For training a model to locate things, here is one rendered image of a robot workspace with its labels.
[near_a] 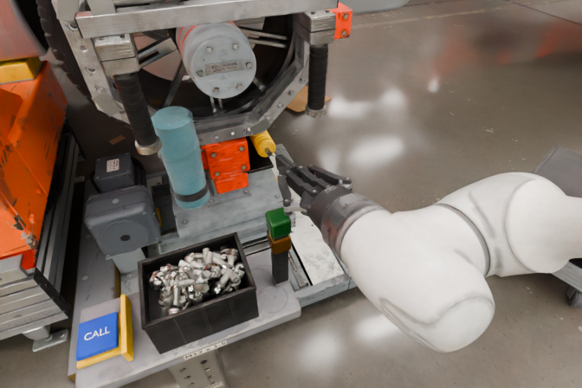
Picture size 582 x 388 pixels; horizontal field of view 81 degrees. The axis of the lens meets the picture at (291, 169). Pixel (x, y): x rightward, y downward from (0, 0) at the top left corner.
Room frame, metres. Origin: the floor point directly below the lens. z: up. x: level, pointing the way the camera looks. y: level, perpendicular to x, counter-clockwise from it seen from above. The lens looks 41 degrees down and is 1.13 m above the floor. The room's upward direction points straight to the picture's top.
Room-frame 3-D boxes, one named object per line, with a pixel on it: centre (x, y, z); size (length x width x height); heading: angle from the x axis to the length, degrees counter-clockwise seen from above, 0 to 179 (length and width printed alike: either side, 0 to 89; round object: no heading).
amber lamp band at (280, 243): (0.41, 0.02, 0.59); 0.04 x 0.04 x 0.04; 22
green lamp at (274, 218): (0.41, 0.02, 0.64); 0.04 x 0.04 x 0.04; 22
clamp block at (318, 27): (0.66, -0.04, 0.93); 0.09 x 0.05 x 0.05; 22
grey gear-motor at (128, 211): (0.82, 0.57, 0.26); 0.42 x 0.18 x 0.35; 22
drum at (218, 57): (0.72, 0.17, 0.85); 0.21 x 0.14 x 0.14; 22
